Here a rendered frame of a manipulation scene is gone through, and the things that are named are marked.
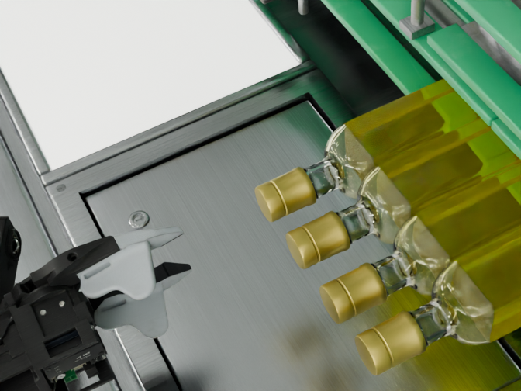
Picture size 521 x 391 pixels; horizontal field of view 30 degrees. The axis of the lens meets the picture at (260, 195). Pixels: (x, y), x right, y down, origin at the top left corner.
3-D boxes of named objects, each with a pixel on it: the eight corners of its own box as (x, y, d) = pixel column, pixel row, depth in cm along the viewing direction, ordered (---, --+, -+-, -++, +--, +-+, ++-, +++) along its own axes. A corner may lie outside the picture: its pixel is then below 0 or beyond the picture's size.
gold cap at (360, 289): (364, 278, 81) (319, 301, 80) (364, 254, 79) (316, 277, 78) (387, 309, 79) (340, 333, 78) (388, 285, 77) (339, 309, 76)
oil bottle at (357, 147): (508, 85, 95) (317, 174, 90) (515, 42, 90) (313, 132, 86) (545, 121, 91) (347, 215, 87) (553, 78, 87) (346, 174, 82)
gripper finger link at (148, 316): (209, 326, 85) (109, 362, 81) (181, 275, 88) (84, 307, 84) (213, 306, 82) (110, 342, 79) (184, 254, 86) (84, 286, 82)
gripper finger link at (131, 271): (206, 274, 78) (107, 334, 78) (176, 220, 81) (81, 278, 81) (194, 257, 75) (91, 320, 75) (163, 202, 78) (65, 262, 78)
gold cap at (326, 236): (330, 228, 85) (286, 249, 84) (329, 202, 82) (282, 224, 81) (351, 257, 82) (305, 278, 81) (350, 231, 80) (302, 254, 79)
